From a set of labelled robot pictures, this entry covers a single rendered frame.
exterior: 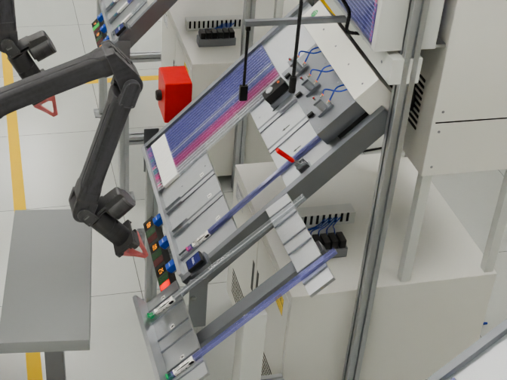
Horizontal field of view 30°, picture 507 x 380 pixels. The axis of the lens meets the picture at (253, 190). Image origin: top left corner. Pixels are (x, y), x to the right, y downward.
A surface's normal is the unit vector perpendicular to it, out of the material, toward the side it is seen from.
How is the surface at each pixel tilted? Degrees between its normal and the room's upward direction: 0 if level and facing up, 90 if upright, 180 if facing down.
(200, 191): 45
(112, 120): 90
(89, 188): 80
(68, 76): 87
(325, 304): 90
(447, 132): 90
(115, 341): 0
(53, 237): 0
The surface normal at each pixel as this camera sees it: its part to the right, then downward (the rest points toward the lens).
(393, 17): 0.25, 0.56
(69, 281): 0.07, -0.82
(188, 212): -0.63, -0.53
